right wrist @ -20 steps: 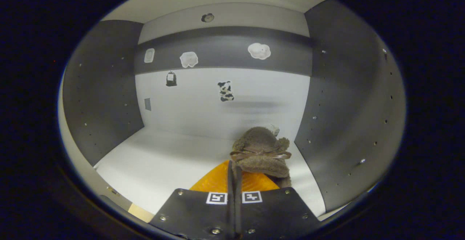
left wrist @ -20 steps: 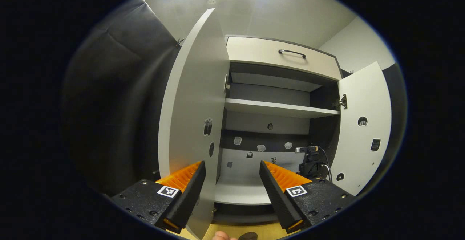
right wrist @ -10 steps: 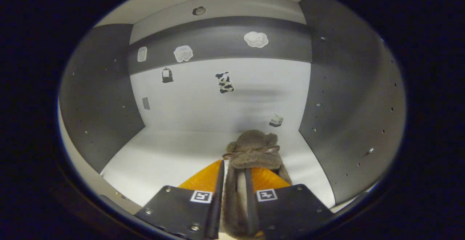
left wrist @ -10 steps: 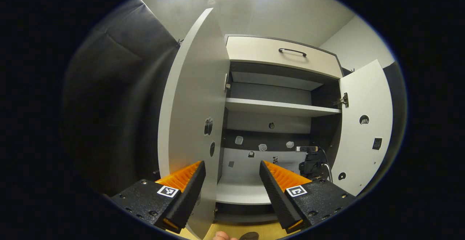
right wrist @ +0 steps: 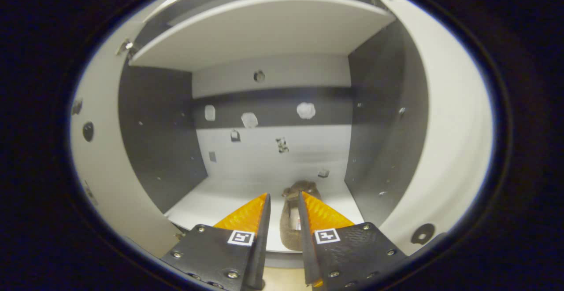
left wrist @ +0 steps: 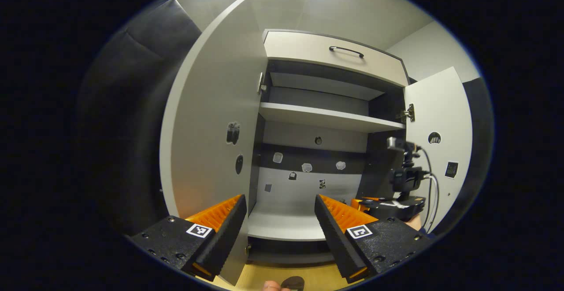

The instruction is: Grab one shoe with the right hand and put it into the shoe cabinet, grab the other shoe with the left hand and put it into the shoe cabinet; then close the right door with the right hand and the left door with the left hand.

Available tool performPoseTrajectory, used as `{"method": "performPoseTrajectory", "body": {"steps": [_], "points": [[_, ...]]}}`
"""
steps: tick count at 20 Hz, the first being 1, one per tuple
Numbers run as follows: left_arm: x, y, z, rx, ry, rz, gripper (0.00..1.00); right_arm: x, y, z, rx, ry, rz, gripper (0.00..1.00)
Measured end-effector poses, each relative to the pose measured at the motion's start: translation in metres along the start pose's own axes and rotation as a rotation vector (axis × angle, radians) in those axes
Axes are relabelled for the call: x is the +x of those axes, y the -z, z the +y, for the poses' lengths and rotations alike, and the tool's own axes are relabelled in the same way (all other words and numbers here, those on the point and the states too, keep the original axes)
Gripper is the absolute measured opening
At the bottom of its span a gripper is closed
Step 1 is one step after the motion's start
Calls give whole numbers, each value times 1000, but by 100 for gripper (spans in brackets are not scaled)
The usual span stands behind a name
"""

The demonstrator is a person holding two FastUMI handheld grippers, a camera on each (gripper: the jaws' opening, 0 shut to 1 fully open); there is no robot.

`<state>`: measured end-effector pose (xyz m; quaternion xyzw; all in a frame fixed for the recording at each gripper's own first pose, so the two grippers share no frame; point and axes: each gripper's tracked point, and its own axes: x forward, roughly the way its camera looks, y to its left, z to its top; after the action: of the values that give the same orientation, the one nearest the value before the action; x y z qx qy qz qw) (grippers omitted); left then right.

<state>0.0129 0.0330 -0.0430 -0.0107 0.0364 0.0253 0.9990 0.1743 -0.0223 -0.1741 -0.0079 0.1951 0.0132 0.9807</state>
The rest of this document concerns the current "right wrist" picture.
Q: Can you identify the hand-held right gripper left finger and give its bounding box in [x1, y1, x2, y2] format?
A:
[161, 193, 271, 291]

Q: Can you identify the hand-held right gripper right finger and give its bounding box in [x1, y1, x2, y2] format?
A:
[298, 191, 408, 289]

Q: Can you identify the brown shoe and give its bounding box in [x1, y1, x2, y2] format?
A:
[280, 180, 322, 252]

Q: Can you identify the grey shoe cabinet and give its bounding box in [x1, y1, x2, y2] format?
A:
[117, 0, 430, 269]

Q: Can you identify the white cabinet door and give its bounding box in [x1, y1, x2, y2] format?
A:
[352, 0, 494, 256]
[70, 16, 186, 258]

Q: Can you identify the white cabinet shelf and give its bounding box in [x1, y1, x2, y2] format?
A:
[129, 0, 396, 72]

